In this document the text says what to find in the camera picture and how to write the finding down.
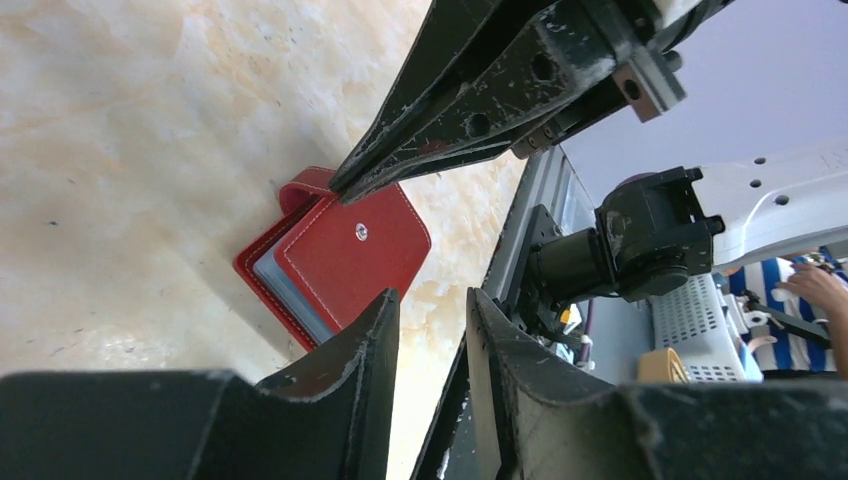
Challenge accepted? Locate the person in striped shirt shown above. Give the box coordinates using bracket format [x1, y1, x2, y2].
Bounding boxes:
[726, 247, 847, 380]

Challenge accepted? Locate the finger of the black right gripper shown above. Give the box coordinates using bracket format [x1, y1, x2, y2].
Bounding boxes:
[328, 0, 571, 195]

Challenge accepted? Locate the red card holder wallet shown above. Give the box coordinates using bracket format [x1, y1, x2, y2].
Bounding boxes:
[233, 166, 431, 351]

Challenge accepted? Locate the white perforated basket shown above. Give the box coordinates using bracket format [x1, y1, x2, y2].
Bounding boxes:
[648, 274, 746, 383]

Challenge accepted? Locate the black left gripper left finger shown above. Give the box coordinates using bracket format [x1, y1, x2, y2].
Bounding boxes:
[1, 289, 399, 479]

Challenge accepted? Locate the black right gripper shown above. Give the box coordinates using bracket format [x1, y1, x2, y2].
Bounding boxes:
[337, 0, 737, 205]

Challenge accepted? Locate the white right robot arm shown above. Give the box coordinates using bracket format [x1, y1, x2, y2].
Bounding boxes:
[329, 0, 729, 333]

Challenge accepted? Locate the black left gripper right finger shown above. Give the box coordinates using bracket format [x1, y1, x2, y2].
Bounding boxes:
[466, 288, 847, 479]

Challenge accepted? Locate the tan tape roll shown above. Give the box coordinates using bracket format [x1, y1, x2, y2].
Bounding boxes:
[637, 347, 690, 383]

